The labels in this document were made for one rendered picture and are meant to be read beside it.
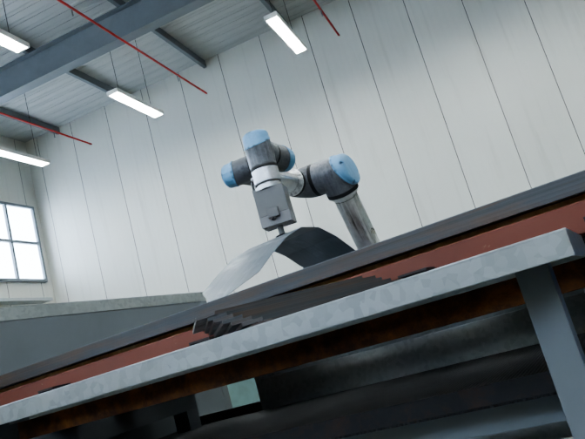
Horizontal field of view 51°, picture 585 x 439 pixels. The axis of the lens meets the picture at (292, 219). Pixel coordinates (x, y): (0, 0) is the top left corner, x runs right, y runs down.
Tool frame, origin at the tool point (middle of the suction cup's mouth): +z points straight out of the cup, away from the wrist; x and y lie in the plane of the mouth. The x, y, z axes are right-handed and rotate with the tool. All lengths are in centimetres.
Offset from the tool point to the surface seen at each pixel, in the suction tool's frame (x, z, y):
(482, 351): 26, 42, 41
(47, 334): 11, 3, -81
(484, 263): -88, 24, 39
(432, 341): 30, 36, 29
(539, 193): -59, 15, 53
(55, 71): 759, -546, -466
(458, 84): 981, -354, 200
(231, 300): -41.8, 15.0, -5.1
